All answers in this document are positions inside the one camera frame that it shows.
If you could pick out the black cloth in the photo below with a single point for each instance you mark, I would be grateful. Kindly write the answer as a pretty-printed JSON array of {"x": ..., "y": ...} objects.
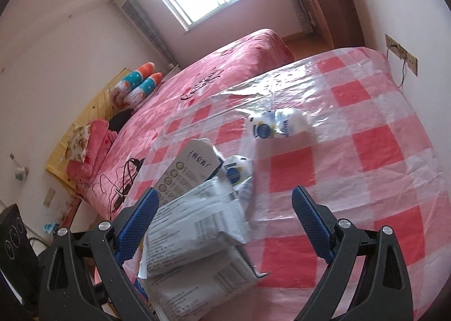
[{"x": 119, "y": 120}]

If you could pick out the folded pink blanket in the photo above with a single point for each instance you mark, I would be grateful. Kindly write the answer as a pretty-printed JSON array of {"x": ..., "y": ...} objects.
[{"x": 95, "y": 151}]

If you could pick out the black floor appliance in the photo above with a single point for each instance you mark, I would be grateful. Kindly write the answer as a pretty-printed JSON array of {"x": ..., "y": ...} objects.
[{"x": 16, "y": 247}]

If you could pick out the red checked plastic tablecloth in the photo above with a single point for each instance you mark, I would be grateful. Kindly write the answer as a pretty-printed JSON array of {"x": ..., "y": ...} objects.
[{"x": 356, "y": 151}]

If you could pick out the wrappers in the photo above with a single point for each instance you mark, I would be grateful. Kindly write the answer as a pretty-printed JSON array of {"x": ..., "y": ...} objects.
[{"x": 208, "y": 285}]

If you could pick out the grey cardboard box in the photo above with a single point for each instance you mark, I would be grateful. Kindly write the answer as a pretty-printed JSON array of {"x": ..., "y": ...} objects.
[{"x": 188, "y": 169}]

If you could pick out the white milk packet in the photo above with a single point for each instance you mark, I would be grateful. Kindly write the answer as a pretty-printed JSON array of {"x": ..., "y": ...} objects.
[
  {"x": 278, "y": 123},
  {"x": 236, "y": 169}
]

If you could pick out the white wall socket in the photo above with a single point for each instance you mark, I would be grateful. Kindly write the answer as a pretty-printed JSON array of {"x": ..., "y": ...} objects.
[{"x": 49, "y": 197}]

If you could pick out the brown wooden dresser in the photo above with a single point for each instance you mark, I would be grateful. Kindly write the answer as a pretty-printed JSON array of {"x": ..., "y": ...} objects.
[{"x": 331, "y": 0}]

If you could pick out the bed with pink bedspread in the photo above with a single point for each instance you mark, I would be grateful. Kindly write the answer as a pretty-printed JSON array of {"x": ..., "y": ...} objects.
[{"x": 197, "y": 74}]

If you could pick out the yellow headboard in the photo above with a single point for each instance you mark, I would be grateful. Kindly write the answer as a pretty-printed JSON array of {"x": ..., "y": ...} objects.
[{"x": 88, "y": 109}]

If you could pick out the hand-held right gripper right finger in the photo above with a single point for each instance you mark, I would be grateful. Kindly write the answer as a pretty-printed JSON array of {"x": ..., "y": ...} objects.
[{"x": 312, "y": 224}]

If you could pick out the floral pillow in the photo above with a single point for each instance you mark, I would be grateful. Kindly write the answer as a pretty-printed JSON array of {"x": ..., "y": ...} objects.
[{"x": 78, "y": 141}]

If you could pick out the brass wall socket panel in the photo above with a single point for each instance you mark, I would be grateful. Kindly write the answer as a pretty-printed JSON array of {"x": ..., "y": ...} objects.
[{"x": 401, "y": 53}]

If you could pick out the colourful rolled quilt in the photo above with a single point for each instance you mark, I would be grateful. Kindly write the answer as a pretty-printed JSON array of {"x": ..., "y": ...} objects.
[{"x": 139, "y": 84}]

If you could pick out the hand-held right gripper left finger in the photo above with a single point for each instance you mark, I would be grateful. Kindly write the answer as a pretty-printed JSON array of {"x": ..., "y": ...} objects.
[{"x": 138, "y": 225}]

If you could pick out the grey curtain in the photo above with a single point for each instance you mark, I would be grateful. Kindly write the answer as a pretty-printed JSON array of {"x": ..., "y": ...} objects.
[{"x": 151, "y": 33}]

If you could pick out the small bottle by wall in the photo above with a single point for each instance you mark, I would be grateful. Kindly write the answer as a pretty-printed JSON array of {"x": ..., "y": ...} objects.
[{"x": 19, "y": 170}]

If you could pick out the white printed plastic package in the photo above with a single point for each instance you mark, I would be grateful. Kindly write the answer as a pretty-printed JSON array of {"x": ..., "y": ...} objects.
[{"x": 197, "y": 225}]

